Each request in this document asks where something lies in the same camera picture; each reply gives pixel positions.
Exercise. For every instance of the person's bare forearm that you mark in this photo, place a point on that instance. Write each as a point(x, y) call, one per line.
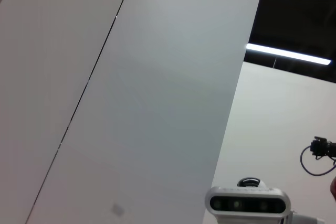
point(334, 187)

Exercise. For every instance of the white ceiling light strip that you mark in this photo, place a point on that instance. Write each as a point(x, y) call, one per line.
point(288, 54)

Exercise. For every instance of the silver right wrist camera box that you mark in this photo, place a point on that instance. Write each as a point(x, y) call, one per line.
point(249, 203)

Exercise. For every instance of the black wall-mounted camera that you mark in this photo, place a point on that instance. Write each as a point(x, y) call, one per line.
point(320, 146)

